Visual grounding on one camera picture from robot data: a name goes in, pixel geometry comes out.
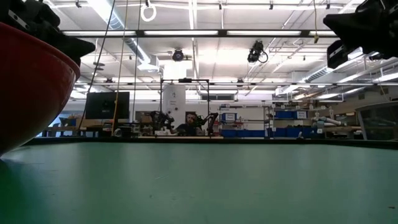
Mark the blue bin with white label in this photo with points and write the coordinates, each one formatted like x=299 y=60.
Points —
x=229 y=117
x=290 y=114

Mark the black frame LED light bar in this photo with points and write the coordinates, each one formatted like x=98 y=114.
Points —
x=180 y=32

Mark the white column with notices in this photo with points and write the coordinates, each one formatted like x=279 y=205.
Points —
x=174 y=102

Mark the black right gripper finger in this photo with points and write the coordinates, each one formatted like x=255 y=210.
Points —
x=351 y=26

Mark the black background robot arm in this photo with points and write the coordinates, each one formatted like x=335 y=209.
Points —
x=211 y=123
x=161 y=119

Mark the red plastic bowl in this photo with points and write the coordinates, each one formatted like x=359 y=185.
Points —
x=31 y=93

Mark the row of blue bins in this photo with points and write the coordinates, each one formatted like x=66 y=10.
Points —
x=292 y=132
x=244 y=133

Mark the person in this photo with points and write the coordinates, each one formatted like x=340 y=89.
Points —
x=186 y=128

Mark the wooden workbench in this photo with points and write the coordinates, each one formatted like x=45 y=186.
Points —
x=77 y=128

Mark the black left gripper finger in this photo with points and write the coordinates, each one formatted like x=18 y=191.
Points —
x=73 y=48

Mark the grey background robot arm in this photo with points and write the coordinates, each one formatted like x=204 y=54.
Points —
x=329 y=120

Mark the silver ceiling air duct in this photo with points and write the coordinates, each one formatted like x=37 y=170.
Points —
x=136 y=51

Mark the black computer monitor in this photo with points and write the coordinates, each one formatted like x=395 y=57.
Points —
x=107 y=105

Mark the black round ceiling device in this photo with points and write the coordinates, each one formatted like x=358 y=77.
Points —
x=178 y=55

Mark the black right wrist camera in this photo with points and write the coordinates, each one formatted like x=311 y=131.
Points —
x=337 y=55

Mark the black cubic robot frame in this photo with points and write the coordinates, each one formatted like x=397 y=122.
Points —
x=185 y=80

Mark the black overhead camera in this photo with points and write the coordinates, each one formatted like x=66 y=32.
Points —
x=255 y=51

